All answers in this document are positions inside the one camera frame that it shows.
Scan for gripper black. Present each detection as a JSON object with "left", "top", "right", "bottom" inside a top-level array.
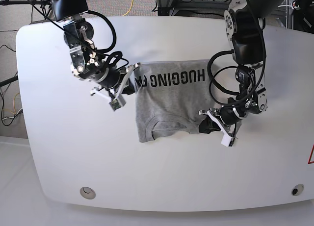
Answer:
[
  {"left": 90, "top": 66, "right": 135, "bottom": 96},
  {"left": 198, "top": 107, "right": 245, "bottom": 134}
]

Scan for grey T-shirt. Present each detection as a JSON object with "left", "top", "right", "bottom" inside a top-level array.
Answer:
[{"left": 134, "top": 60, "right": 214, "bottom": 143}]

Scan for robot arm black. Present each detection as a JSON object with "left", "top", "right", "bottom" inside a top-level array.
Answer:
[
  {"left": 51, "top": 0, "right": 135, "bottom": 95},
  {"left": 199, "top": 0, "right": 284, "bottom": 134}
]

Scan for red warning triangle sticker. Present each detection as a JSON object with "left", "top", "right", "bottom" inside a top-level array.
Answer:
[{"left": 308, "top": 145, "right": 314, "bottom": 164}]

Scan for right table grommet hole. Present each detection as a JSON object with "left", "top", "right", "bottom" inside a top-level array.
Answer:
[{"left": 291, "top": 184, "right": 304, "bottom": 196}]

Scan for table grommet hole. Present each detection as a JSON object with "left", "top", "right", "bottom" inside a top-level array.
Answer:
[
  {"left": 291, "top": 184, "right": 304, "bottom": 196},
  {"left": 79, "top": 187, "right": 96, "bottom": 200}
]

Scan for left table grommet hole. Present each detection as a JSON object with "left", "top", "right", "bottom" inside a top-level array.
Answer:
[{"left": 79, "top": 187, "right": 96, "bottom": 200}]

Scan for black tripod stand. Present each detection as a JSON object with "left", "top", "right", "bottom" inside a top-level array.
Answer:
[{"left": 0, "top": 0, "right": 51, "bottom": 6}]

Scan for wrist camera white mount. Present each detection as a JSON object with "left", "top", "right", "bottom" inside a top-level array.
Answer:
[
  {"left": 90, "top": 62, "right": 142, "bottom": 112},
  {"left": 199, "top": 109, "right": 241, "bottom": 147}
]

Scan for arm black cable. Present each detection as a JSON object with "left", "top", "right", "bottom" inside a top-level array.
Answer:
[
  {"left": 85, "top": 10, "right": 130, "bottom": 72},
  {"left": 207, "top": 49, "right": 267, "bottom": 106}
]

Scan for grey metal frame base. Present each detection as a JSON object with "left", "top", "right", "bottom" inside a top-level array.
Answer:
[{"left": 152, "top": 0, "right": 231, "bottom": 17}]

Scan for floor black cables left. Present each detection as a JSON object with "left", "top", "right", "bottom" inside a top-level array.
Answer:
[{"left": 0, "top": 44, "right": 23, "bottom": 126}]

